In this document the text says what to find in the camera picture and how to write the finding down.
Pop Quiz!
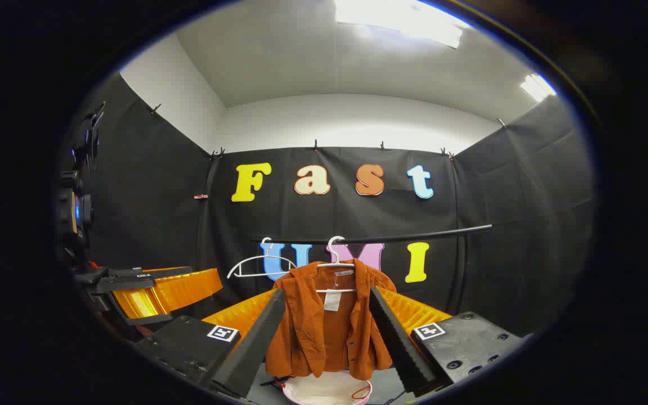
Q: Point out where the orange corduroy shirt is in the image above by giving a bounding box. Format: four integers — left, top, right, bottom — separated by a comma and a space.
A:
265, 259, 398, 381

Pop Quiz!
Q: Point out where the white laundry hamper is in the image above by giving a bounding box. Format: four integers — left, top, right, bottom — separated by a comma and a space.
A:
282, 371, 372, 405

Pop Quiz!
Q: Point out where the large ceiling light panel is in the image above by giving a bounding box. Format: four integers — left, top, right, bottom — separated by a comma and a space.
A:
335, 0, 465, 48

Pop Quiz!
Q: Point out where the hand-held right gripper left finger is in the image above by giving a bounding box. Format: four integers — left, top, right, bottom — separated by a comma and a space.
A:
133, 288, 286, 399

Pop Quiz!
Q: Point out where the black clothes rack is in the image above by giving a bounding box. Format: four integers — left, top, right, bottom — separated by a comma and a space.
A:
251, 224, 493, 316

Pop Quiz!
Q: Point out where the small ceiling light panel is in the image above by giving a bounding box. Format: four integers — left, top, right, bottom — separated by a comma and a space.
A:
521, 73, 556, 102

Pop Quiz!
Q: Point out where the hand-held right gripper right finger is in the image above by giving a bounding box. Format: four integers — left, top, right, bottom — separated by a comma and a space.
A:
369, 286, 530, 394

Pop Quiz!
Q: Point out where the white clothes hanger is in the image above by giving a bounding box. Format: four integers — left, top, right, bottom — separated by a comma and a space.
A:
227, 237, 298, 279
316, 235, 358, 294

